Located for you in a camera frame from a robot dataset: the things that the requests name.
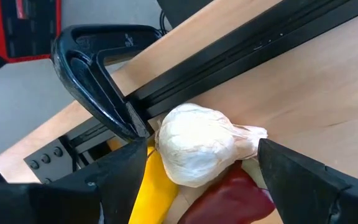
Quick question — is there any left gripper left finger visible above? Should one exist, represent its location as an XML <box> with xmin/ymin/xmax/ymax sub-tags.
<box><xmin>0</xmin><ymin>138</ymin><xmax>149</xmax><ymax>224</ymax></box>

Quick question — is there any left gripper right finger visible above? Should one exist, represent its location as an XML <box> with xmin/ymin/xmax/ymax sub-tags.
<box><xmin>257</xmin><ymin>138</ymin><xmax>358</xmax><ymax>224</ymax></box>

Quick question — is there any red chili pepper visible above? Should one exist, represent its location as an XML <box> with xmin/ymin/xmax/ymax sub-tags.
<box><xmin>177</xmin><ymin>160</ymin><xmax>276</xmax><ymax>224</ymax></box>

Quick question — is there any yellow lemon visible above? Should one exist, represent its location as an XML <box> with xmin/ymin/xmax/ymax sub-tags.
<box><xmin>107</xmin><ymin>138</ymin><xmax>180</xmax><ymax>224</ymax></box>

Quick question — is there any small white ball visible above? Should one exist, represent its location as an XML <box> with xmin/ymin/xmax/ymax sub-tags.
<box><xmin>155</xmin><ymin>102</ymin><xmax>269</xmax><ymax>188</ymax></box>

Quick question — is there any black table clamp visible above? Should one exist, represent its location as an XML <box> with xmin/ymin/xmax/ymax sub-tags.
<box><xmin>50</xmin><ymin>24</ymin><xmax>165</xmax><ymax>143</ymax></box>

